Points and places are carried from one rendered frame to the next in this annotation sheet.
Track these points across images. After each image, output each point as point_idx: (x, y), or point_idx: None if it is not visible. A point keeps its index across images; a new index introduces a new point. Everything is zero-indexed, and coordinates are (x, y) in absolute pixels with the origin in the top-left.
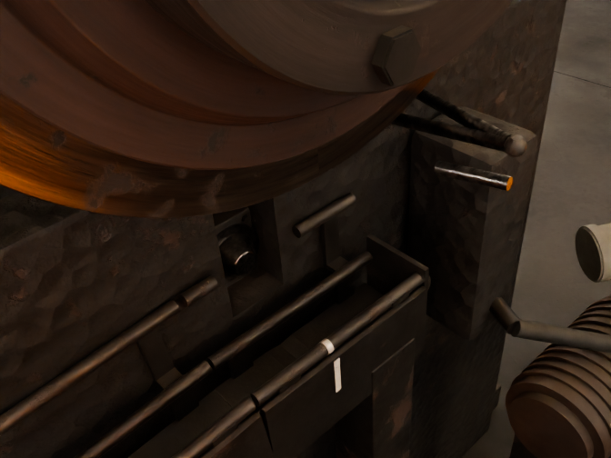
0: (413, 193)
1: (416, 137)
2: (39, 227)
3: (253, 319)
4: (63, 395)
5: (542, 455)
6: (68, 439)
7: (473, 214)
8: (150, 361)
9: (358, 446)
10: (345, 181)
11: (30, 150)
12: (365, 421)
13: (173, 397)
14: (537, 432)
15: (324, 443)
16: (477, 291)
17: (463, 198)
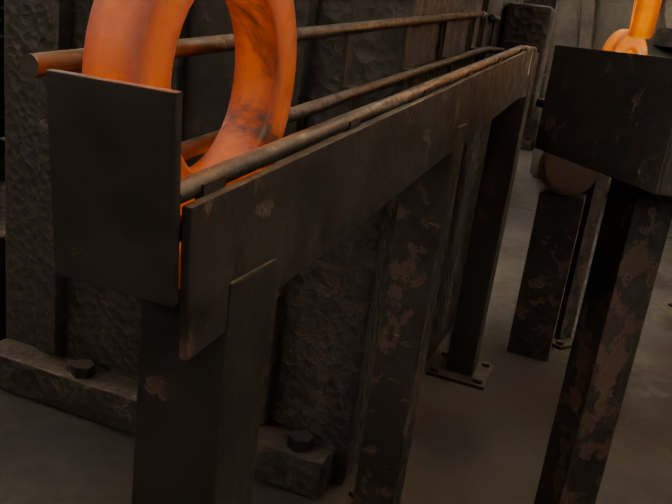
0: (504, 36)
1: (511, 5)
2: None
3: (475, 56)
4: (460, 26)
5: (564, 186)
6: (454, 54)
7: (540, 35)
8: (473, 34)
9: (506, 148)
10: (495, 10)
11: None
12: (517, 121)
13: (484, 50)
14: (562, 169)
15: (458, 190)
16: (537, 83)
17: (535, 29)
